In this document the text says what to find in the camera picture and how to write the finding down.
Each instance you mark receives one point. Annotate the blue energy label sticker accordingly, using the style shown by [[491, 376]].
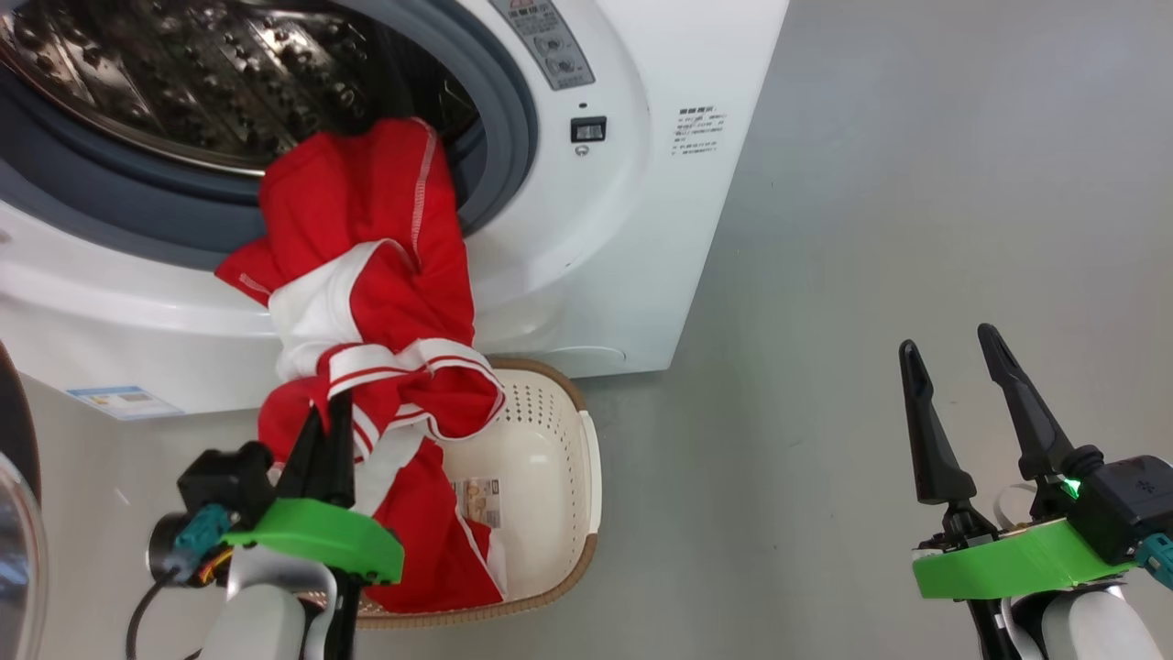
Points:
[[124, 401]]

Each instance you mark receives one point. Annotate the black door latch slot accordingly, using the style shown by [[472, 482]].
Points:
[[588, 129]]

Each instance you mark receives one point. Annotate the white front-load washing machine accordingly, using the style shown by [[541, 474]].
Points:
[[641, 229]]

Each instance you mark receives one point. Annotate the small printed text label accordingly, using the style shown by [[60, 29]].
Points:
[[699, 130]]

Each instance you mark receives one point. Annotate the black round glass washer door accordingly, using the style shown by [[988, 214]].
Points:
[[18, 550]]

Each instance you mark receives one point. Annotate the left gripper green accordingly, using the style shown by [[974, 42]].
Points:
[[321, 536]]

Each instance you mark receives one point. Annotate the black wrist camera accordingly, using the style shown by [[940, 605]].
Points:
[[224, 481], [1127, 500]]

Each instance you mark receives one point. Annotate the cream basket with brown rim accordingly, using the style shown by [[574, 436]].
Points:
[[550, 458]]

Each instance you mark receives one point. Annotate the steel washer drum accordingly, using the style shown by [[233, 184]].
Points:
[[183, 73]]

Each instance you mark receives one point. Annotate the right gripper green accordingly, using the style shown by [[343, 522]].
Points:
[[1008, 559]]

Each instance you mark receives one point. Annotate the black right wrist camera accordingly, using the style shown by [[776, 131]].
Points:
[[1127, 500]]

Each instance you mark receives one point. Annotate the red and white garment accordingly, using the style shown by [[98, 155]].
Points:
[[367, 211]]

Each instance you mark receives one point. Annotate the grey warning label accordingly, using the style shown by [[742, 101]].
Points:
[[545, 41]]

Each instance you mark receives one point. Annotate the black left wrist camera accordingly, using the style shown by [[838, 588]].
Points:
[[224, 481]]

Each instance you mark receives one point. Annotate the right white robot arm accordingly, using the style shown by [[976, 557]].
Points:
[[1090, 632]]

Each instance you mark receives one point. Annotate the printed label sticker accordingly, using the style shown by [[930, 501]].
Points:
[[478, 502]]

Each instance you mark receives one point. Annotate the round white filter cover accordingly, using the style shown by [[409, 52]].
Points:
[[577, 359]]

